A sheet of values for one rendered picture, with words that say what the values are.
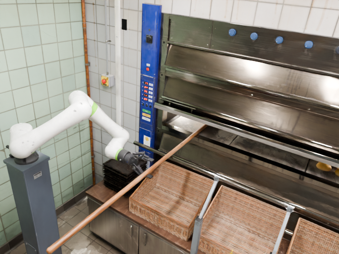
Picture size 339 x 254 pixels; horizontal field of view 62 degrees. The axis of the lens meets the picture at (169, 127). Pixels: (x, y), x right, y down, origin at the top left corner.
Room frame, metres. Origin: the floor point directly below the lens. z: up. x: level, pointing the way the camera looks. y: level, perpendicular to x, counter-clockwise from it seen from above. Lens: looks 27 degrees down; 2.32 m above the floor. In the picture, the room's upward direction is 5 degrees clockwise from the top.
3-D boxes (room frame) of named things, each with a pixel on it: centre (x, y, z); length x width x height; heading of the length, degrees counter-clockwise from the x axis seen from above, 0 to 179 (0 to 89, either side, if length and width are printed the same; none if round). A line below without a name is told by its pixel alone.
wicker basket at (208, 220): (1.55, -0.59, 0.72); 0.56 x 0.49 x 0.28; 61
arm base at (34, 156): (1.58, 0.98, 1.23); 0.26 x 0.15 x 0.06; 61
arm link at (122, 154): (1.68, 0.30, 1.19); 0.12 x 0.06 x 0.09; 149
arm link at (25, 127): (1.54, 0.92, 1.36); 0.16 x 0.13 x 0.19; 25
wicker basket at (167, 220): (1.85, -0.07, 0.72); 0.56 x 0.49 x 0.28; 61
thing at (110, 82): (2.51, 0.61, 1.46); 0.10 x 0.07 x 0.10; 60
